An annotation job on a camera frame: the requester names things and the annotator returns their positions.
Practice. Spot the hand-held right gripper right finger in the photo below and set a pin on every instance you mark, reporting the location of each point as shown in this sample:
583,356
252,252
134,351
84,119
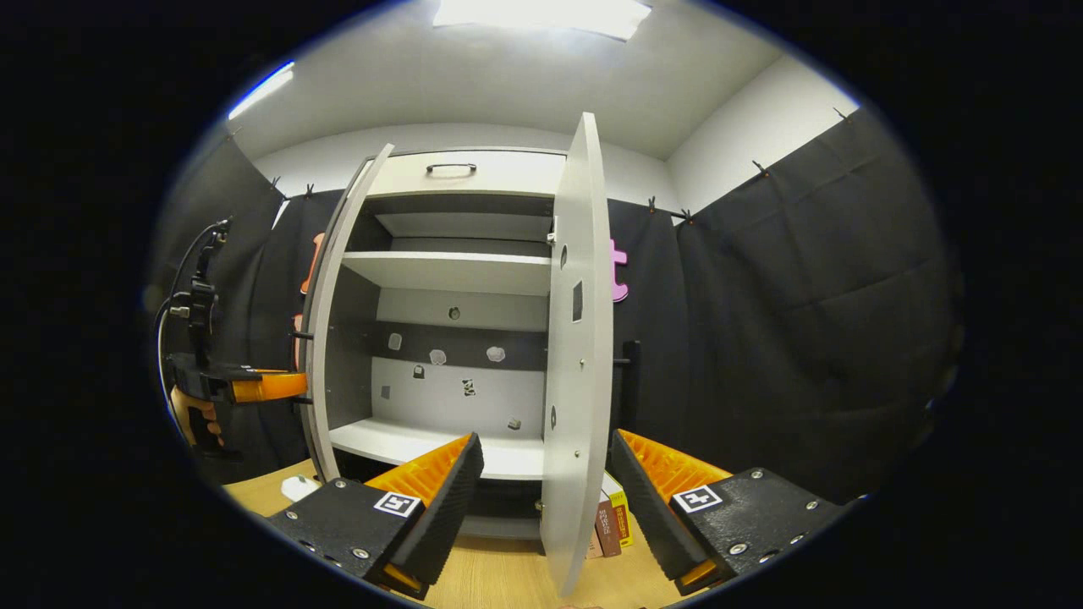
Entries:
651,516

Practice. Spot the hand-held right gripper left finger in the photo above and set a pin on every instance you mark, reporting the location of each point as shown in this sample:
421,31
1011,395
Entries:
440,507

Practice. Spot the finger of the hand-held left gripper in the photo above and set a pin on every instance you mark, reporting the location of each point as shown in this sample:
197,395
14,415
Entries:
266,387

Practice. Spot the camera-sticker shoe cabinet door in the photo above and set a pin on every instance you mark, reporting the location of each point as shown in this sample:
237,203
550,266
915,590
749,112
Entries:
315,355

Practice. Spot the headphone-sticker shoe cabinet door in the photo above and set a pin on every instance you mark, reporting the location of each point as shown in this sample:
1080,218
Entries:
584,440

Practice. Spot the white double-door shoe cabinet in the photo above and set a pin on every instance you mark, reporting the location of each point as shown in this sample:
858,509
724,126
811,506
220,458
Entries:
457,271

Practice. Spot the small white yellow box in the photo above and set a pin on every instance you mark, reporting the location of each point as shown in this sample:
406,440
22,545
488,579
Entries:
620,512

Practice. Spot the small white round container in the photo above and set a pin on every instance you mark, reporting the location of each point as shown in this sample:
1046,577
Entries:
300,488

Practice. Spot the black backdrop cloth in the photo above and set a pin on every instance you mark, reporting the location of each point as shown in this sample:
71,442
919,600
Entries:
804,296

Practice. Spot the narrow ceiling light strip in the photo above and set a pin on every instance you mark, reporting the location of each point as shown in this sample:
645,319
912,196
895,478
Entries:
261,89

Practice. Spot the wide ceiling light panel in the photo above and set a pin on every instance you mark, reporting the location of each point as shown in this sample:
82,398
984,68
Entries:
541,15

